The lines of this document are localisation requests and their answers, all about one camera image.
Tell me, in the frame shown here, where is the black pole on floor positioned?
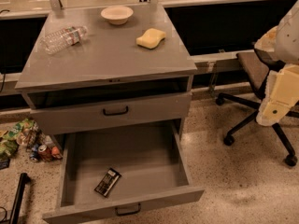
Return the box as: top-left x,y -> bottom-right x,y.
8,173 -> 31,224

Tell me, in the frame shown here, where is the black drawer handle lower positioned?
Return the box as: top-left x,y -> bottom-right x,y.
115,203 -> 141,217

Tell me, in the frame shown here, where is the closed grey middle drawer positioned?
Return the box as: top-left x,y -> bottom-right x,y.
31,92 -> 192,134

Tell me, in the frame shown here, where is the orange snack item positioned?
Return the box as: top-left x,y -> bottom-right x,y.
51,147 -> 63,160

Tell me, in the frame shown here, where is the yellow sponge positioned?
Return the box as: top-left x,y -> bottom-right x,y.
136,28 -> 166,49

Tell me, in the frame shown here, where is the black rxbar chocolate wrapper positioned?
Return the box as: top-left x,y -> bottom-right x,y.
94,168 -> 121,198

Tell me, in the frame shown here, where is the black office chair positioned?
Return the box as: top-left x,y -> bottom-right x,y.
216,49 -> 298,166

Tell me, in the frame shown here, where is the black drawer handle middle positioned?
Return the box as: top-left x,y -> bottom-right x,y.
102,106 -> 129,117

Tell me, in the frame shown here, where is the grey drawer cabinet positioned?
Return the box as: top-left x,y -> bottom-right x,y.
16,4 -> 196,146

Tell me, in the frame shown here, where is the clear plastic water bottle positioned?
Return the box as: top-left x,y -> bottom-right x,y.
40,26 -> 87,54

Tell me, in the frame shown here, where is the green chip bag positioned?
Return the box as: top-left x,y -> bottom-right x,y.
0,119 -> 36,159

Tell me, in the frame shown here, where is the blue soda can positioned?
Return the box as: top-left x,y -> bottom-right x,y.
29,144 -> 40,162

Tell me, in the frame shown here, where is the red soda can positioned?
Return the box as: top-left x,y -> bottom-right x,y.
38,145 -> 52,162

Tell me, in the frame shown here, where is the black drawer handle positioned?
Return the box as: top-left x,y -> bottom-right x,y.
115,203 -> 141,217
102,106 -> 129,117

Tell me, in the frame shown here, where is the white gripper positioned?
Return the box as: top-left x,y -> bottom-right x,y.
254,26 -> 299,126

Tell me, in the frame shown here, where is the open grey lower drawer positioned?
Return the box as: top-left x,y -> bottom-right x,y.
43,120 -> 204,224

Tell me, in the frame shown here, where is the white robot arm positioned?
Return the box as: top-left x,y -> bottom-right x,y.
254,1 -> 299,126

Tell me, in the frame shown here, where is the white paper bowl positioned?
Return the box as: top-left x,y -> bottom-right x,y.
101,6 -> 134,25

